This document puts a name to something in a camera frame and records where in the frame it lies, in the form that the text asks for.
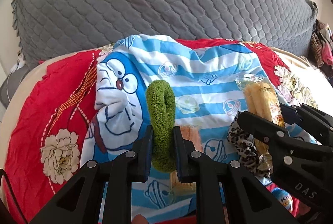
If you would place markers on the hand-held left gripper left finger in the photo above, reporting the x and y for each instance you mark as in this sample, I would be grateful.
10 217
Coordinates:
149 153

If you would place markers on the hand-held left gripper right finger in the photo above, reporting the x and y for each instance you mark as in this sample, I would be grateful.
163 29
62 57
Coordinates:
179 156

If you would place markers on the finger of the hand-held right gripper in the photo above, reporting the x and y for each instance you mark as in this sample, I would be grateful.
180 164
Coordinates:
290 113
260 126

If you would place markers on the leopard print scrunchie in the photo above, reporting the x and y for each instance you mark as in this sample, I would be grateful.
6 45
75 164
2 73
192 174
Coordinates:
245 153

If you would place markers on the red egg-shaped candy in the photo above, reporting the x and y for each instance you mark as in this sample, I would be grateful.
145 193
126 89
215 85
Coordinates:
282 199

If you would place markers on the green fuzzy scrunchie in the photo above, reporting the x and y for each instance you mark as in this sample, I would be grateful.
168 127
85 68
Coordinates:
162 120

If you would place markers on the person's left hand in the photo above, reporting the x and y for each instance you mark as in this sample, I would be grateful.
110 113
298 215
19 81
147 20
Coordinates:
140 220

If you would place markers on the pile of clothes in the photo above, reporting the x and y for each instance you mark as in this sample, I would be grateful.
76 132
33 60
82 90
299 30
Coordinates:
322 49

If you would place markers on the blue striped cartoon cloth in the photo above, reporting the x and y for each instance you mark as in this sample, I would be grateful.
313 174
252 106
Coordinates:
161 62

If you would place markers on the red floral blanket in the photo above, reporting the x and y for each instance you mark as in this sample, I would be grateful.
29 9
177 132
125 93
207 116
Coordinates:
52 99

